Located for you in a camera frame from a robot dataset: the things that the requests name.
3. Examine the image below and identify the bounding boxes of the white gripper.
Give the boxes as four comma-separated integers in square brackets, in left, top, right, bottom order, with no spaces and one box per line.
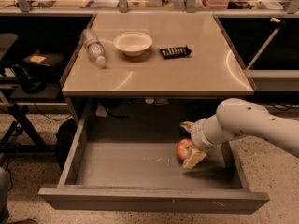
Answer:
[179,117,222,169]

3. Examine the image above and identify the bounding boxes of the red apple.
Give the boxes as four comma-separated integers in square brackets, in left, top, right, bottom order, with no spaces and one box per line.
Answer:
[176,138,193,161]

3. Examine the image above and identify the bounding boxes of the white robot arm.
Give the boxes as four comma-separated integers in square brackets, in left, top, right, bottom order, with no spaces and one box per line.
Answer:
[180,98,299,169]

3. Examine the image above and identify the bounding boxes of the grey open drawer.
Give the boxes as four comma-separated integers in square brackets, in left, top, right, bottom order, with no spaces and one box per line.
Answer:
[37,98,270,216]

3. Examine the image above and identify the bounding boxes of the black snack bag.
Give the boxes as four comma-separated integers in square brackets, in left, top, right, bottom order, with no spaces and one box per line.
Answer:
[159,46,192,59]

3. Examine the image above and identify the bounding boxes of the white bowl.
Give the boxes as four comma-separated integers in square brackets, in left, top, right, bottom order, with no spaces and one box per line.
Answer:
[113,32,152,57]

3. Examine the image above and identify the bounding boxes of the clear plastic water bottle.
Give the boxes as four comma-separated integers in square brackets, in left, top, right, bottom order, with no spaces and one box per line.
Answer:
[81,29,106,67]

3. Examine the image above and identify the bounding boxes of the black box with label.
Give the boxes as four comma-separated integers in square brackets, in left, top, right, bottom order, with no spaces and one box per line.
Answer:
[22,50,65,69]

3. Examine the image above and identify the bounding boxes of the black headphones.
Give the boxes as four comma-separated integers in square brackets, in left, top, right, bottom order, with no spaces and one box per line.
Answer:
[12,64,46,94]

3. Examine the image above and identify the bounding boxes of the black chair base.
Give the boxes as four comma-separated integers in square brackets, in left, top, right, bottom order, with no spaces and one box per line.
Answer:
[0,91,55,153]

